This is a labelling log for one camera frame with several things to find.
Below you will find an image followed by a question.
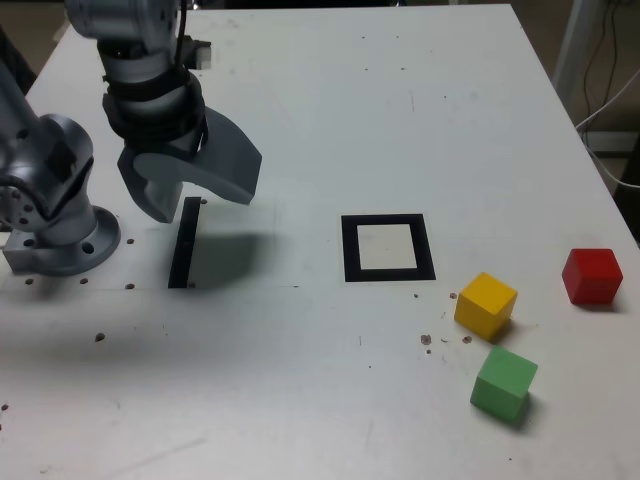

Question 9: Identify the yellow cube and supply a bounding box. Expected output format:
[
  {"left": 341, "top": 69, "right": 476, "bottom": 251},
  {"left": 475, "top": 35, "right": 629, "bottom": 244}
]
[{"left": 453, "top": 272, "right": 518, "bottom": 343}]

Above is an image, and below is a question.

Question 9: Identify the black tape square outline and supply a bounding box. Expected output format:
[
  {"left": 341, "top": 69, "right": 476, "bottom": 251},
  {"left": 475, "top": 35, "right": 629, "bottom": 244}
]
[{"left": 340, "top": 213, "right": 437, "bottom": 284}]

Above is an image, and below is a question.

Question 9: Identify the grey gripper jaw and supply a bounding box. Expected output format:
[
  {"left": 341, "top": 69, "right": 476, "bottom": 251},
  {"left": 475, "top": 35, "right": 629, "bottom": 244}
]
[
  {"left": 132, "top": 106, "right": 263, "bottom": 206},
  {"left": 117, "top": 148, "right": 184, "bottom": 224}
]

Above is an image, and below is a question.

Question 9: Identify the red cube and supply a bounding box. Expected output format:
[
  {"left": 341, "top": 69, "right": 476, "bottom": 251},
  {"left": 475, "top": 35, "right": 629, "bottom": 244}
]
[{"left": 561, "top": 248, "right": 624, "bottom": 306}]

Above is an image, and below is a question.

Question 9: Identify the white frame post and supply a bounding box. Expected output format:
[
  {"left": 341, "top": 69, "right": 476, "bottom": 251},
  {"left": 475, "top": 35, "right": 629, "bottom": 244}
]
[{"left": 552, "top": 0, "right": 601, "bottom": 116}]

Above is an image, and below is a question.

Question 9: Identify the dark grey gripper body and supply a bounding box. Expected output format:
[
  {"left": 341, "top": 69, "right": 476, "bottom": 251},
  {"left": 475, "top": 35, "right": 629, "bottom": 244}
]
[{"left": 122, "top": 130, "right": 204, "bottom": 162}]

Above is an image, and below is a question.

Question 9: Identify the light grey cable trunking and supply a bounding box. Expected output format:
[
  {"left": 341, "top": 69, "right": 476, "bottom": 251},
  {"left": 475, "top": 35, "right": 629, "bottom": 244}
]
[{"left": 582, "top": 130, "right": 640, "bottom": 157}]

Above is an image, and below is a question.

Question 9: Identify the thin black cable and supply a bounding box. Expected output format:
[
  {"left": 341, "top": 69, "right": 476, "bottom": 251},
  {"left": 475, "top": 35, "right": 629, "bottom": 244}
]
[{"left": 583, "top": 0, "right": 632, "bottom": 119}]

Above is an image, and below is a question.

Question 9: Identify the black tape strip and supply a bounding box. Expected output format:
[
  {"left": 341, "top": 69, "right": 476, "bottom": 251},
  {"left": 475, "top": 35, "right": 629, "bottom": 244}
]
[{"left": 167, "top": 196, "right": 202, "bottom": 290}]

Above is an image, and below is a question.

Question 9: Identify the green cube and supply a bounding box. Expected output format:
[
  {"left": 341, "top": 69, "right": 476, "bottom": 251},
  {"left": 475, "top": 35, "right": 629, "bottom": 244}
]
[{"left": 469, "top": 345, "right": 540, "bottom": 426}]

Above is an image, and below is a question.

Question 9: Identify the small wrist camera box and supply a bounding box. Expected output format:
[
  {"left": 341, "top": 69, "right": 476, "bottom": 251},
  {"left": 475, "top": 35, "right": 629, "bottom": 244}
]
[{"left": 182, "top": 34, "right": 216, "bottom": 70}]

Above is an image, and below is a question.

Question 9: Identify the white cable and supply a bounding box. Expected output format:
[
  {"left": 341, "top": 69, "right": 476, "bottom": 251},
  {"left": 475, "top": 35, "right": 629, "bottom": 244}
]
[{"left": 574, "top": 64, "right": 640, "bottom": 191}]

